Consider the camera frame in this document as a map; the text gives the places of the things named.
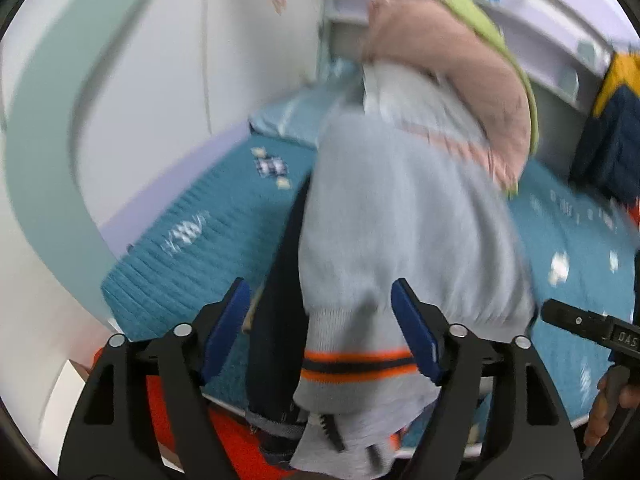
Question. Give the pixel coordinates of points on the mint green bed frame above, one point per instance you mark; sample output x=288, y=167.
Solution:
x=55, y=125

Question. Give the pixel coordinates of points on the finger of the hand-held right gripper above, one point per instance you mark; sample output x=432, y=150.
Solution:
x=580, y=321

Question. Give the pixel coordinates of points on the person's orange garment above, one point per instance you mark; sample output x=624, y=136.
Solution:
x=220, y=440

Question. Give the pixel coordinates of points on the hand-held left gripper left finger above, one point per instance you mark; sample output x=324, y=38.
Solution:
x=227, y=325

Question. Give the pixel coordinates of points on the white pillow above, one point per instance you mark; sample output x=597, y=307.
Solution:
x=415, y=100

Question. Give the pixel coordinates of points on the yellow and navy puffer jacket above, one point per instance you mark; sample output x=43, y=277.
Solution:
x=612, y=125

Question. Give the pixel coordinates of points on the teal quilted bed cover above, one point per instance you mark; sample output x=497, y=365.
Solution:
x=185, y=260

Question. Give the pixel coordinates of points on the grey garment orange stripes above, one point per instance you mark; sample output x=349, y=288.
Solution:
x=400, y=240

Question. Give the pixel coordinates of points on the lilac headboard shelf unit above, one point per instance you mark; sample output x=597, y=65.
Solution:
x=540, y=15

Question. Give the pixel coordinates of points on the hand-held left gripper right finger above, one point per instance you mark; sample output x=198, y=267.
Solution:
x=415, y=330

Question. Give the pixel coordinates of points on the pink and green garment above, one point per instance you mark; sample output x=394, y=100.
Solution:
x=465, y=70

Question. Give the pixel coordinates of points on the person's right hand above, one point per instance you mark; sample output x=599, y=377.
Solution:
x=605, y=410

